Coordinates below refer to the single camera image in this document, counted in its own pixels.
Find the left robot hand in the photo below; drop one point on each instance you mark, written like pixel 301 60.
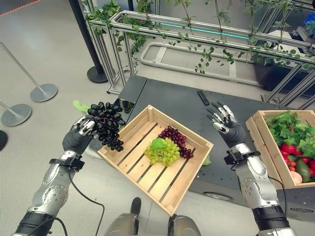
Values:
pixel 73 140

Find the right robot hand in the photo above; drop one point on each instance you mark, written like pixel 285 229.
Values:
pixel 231 129

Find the black grape bunch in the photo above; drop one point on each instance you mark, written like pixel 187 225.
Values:
pixel 108 125

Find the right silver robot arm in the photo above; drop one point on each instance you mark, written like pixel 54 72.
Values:
pixel 258 186

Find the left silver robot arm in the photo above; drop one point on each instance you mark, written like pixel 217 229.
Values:
pixel 48 186

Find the wooden crate with fruits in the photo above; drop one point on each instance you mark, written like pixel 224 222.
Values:
pixel 265 147

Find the dark mobile table platform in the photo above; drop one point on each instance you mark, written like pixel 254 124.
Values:
pixel 221 137

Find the black remote control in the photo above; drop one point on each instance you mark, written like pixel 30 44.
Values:
pixel 203 97

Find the red grape bunch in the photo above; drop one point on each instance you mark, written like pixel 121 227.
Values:
pixel 178 138

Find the green leafy foliage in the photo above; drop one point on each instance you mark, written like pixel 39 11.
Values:
pixel 290 130

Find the red pepper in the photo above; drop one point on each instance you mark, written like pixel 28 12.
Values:
pixel 288 150

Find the grey stanchion with round base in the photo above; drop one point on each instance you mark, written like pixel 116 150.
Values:
pixel 14 114
pixel 37 86

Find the small red tomato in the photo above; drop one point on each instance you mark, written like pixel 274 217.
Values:
pixel 292 164

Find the black round base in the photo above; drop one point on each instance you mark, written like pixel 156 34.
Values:
pixel 3 139

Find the green grape bunch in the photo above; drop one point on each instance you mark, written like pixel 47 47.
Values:
pixel 163 151

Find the slatted wooden crate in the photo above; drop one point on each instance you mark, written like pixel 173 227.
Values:
pixel 157 157

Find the pink peach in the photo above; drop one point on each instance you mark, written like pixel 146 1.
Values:
pixel 296 177

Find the red fruit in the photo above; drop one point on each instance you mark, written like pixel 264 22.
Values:
pixel 312 167

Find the hanging green vine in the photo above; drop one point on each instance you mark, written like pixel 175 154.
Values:
pixel 211 32

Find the black pole with round base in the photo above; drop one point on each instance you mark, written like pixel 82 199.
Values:
pixel 83 37

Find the robot silver legs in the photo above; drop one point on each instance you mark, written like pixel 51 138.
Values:
pixel 152 225

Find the grey floor frame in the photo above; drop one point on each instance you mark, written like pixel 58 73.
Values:
pixel 197 64

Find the aluminium profile frame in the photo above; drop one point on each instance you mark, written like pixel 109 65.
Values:
pixel 152 32

